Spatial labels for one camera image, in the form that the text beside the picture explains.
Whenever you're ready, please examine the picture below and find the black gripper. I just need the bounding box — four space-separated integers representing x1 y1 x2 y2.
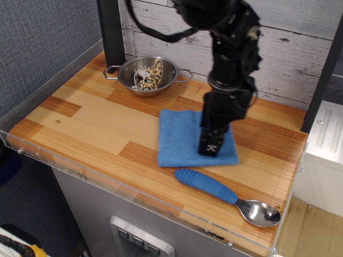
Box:
198 76 258 157

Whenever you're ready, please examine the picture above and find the blue cloth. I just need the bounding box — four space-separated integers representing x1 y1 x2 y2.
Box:
158 109 239 168

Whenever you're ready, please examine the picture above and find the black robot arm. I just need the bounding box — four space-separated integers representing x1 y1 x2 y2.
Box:
174 1 261 157

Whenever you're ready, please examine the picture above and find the leopard print plush toy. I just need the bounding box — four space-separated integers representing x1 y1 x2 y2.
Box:
131 58 163 91

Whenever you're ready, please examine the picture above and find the white box with grooves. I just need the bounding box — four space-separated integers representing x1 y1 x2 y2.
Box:
293 101 342 216

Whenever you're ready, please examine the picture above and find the silver dispenser button panel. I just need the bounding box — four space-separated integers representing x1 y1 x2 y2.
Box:
110 215 176 256

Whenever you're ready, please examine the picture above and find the silver toy fridge cabinet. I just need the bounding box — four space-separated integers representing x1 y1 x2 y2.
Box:
53 169 242 256

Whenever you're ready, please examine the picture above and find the clear acrylic table guard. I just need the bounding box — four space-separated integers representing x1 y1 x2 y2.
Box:
0 39 309 257

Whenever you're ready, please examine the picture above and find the yellow black object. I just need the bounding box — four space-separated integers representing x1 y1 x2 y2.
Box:
1 224 48 256

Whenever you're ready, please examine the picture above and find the blue handled metal spoon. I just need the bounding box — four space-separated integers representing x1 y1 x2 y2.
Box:
174 169 281 228

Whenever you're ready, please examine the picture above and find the black right frame post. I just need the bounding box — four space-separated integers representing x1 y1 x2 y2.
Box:
301 17 342 133

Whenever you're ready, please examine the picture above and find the black frame post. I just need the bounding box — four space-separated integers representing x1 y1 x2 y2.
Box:
301 17 342 133
96 0 126 68

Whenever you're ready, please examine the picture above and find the steel bowl with handles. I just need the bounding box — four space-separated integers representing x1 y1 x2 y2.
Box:
103 56 181 97

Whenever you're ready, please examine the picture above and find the black left frame post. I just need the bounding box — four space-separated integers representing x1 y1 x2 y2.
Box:
96 0 126 68

